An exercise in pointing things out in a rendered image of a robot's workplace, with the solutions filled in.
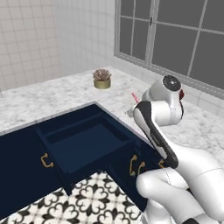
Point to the navy cabinet door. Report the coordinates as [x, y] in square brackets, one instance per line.
[20, 169]
[122, 180]

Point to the clear glass cup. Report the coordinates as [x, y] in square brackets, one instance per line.
[130, 110]

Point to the grey framed window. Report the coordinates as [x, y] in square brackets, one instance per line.
[175, 35]

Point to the navy open drawer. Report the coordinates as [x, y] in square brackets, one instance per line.
[87, 143]

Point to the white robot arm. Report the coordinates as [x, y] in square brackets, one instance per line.
[186, 163]

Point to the pink straw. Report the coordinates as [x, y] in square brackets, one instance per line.
[135, 98]

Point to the small red object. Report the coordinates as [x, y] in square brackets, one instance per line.
[182, 95]

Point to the succulent plant in gold pot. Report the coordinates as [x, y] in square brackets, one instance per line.
[102, 79]

